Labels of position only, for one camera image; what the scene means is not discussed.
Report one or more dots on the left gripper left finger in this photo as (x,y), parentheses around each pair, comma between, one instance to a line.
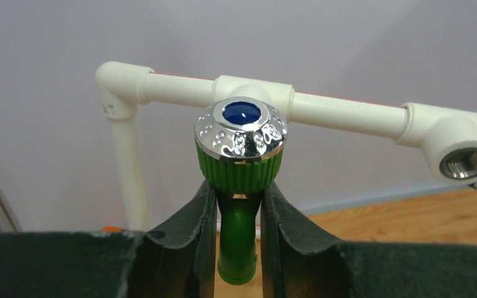
(175,259)

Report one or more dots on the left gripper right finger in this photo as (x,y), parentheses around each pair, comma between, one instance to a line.
(301,259)

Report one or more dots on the green plastic faucet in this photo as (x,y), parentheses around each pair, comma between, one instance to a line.
(238,164)

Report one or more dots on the white PVC pipe frame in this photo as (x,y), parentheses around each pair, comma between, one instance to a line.
(446,137)

